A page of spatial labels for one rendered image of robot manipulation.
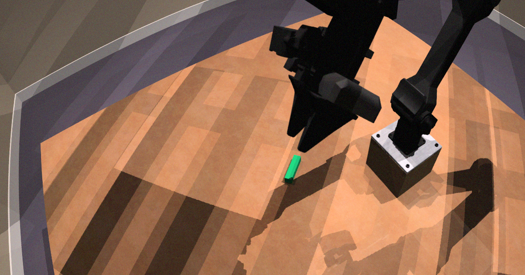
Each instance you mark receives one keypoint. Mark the dark green rectangular post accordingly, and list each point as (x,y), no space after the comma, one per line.
(293,167)

